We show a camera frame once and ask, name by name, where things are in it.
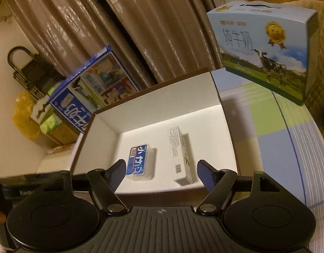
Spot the long white carton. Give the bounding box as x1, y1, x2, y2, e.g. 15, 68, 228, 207
167, 127, 195, 186

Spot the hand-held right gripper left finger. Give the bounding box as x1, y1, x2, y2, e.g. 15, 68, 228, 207
42, 159, 128, 214

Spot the dark blue milk carton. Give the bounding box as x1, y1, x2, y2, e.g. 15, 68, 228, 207
49, 46, 141, 135

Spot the yellow plastic bag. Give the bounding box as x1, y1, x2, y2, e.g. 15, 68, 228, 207
12, 92, 43, 140

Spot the brown cardboard box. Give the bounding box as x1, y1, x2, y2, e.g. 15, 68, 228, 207
70, 69, 240, 198

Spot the light blue cow milk carton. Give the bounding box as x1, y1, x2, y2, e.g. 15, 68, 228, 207
206, 1, 318, 106

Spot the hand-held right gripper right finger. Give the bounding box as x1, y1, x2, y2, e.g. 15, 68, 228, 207
197, 159, 281, 215

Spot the beige quilted cushion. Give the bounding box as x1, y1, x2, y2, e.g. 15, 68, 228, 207
304, 0, 324, 144

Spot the green tissue pack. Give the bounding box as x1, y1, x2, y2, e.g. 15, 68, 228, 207
39, 113, 63, 135
47, 82, 63, 98

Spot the brown curtain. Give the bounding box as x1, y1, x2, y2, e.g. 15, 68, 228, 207
7, 0, 223, 90

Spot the small blue label plastic case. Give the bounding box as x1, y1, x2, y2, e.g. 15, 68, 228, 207
126, 144, 157, 182

